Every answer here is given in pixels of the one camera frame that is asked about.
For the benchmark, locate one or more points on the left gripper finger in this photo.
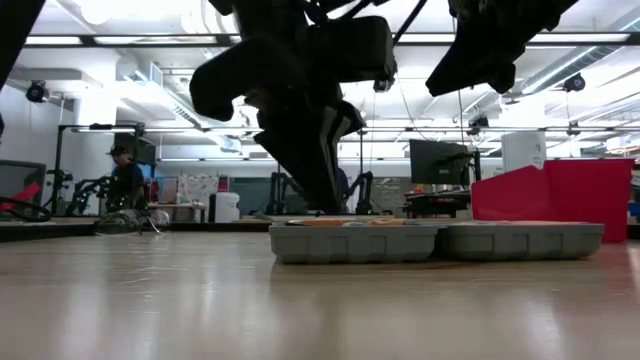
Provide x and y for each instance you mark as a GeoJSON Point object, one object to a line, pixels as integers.
{"type": "Point", "coordinates": [345, 125]}
{"type": "Point", "coordinates": [305, 160]}

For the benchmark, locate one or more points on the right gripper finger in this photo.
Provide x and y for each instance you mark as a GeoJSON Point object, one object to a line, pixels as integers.
{"type": "Point", "coordinates": [460, 72]}
{"type": "Point", "coordinates": [504, 77]}

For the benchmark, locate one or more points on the grey-blue plastic tool case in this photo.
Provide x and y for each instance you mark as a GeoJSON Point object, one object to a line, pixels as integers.
{"type": "Point", "coordinates": [350, 245]}

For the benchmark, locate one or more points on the person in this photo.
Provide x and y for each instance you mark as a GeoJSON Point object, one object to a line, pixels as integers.
{"type": "Point", "coordinates": [127, 180]}
{"type": "Point", "coordinates": [343, 187]}

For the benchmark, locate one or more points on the white numbered pillar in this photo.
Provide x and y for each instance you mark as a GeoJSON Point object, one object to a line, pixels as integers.
{"type": "Point", "coordinates": [524, 152]}

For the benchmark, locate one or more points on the red fire extinguisher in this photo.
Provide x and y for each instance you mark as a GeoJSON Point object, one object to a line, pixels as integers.
{"type": "Point", "coordinates": [223, 184]}

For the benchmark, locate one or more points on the white air purifier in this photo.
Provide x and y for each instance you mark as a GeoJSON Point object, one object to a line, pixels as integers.
{"type": "Point", "coordinates": [227, 207]}

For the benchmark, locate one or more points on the black computer monitor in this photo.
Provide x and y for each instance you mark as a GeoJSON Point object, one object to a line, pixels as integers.
{"type": "Point", "coordinates": [437, 162]}

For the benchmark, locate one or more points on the dark desk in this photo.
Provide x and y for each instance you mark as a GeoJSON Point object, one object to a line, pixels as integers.
{"type": "Point", "coordinates": [435, 202]}

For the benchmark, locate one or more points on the small blue box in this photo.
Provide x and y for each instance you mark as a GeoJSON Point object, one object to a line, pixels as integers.
{"type": "Point", "coordinates": [635, 209]}

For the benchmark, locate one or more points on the grey crumpled heap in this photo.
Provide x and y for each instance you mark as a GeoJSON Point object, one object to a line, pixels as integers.
{"type": "Point", "coordinates": [130, 222]}

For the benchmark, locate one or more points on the black robot with green lights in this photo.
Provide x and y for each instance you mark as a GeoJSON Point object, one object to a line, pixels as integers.
{"type": "Point", "coordinates": [85, 195]}

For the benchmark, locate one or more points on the grey office chair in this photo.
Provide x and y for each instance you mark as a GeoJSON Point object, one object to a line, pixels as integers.
{"type": "Point", "coordinates": [22, 170]}

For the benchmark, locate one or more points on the red flat object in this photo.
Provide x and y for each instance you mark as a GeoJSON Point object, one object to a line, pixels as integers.
{"type": "Point", "coordinates": [22, 194]}

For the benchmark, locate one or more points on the black ceiling camera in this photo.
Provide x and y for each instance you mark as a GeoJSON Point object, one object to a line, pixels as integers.
{"type": "Point", "coordinates": [37, 92]}
{"type": "Point", "coordinates": [478, 122]}
{"type": "Point", "coordinates": [574, 82]}
{"type": "Point", "coordinates": [384, 86]}

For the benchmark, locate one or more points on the black robot station frame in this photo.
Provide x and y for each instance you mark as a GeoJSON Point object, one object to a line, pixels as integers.
{"type": "Point", "coordinates": [56, 165]}
{"type": "Point", "coordinates": [362, 192]}

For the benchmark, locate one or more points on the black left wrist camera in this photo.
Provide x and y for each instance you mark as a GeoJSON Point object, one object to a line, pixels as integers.
{"type": "Point", "coordinates": [355, 47]}

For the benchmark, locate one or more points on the red bin wall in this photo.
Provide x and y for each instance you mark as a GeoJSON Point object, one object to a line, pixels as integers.
{"type": "Point", "coordinates": [575, 195]}

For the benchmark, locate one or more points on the black aluminium table frame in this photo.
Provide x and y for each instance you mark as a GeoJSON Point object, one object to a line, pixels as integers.
{"type": "Point", "coordinates": [45, 231]}

